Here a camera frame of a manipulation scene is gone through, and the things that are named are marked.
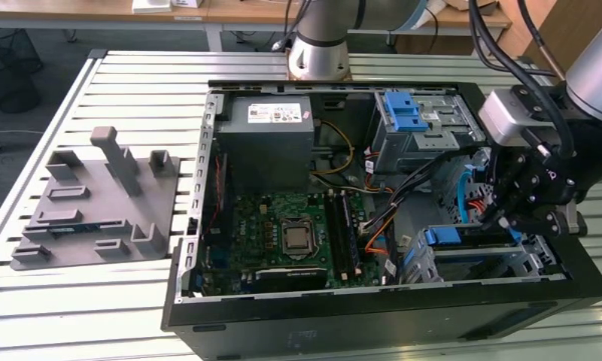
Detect RAM stick in motherboard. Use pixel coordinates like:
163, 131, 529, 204
340, 192, 366, 276

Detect grey parts rack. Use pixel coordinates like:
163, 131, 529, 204
8, 126, 184, 272

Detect red orange power wire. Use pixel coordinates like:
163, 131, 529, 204
469, 187, 489, 214

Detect yellow wire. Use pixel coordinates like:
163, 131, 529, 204
310, 120, 355, 176

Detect RAM stick on rack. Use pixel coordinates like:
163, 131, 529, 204
47, 223, 101, 236

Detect blue plastic drive latch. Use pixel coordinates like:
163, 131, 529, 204
383, 91, 422, 132

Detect black graphics card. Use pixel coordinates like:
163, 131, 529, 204
252, 265, 328, 293

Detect black PC case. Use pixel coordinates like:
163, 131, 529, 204
160, 79, 602, 361

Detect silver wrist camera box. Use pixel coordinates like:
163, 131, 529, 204
478, 89, 555, 147

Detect grey power supply unit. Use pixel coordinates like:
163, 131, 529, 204
215, 94, 316, 195

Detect green motherboard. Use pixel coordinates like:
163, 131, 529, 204
228, 190, 386, 293

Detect wooden cabinet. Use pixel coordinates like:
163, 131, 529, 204
491, 0, 602, 76

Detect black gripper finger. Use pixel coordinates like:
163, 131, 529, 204
481, 148, 546, 230
501, 205, 588, 238

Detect blue data wire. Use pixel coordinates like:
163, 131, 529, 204
455, 164, 486, 226

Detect wooden desk white frame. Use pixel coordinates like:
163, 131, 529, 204
0, 0, 513, 57

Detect silver CPU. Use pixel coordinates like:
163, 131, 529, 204
284, 227, 312, 252

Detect black RAM slot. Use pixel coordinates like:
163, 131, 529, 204
326, 190, 354, 278

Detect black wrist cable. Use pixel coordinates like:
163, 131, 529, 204
467, 0, 578, 157

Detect black cable bundle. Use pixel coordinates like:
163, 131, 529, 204
363, 148, 483, 234

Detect brown cardboard piece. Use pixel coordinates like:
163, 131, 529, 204
443, 0, 498, 17

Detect plain white box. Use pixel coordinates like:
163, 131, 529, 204
131, 0, 175, 14

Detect metal optical drive cage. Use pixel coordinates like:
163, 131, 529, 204
370, 89, 487, 174

